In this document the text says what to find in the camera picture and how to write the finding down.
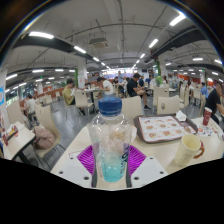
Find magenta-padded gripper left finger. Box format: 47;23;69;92
52;143;99;189

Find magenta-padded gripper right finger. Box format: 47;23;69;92
125;144;170;189

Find clear blue-capped water bottle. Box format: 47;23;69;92
87;96;133;184

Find dark brown food tray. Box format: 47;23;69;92
133;114;198;144

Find printed paper tray liner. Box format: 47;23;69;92
138;115;194;142

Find pink bag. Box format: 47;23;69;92
33;125;56;150

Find cream dining table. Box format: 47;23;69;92
2;120;36;165

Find crumpled white napkin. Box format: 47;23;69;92
175;110;188;122

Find group of cream chairs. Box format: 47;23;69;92
6;84;209;159

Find printed paper leaflet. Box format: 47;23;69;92
196;124;223;140

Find person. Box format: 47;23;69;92
23;94;38;124
96;76;115;96
62;78;78;107
199;81;210;100
126;73;153;111
203;82;224;125
155;75;164;88

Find red paper cup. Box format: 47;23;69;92
202;106;213;127

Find ceiling air conditioner unit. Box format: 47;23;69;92
89;37;109;49

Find group of ceiling lights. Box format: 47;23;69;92
4;11;223;94

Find cream mug with brown handle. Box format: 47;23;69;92
173;133;205;168

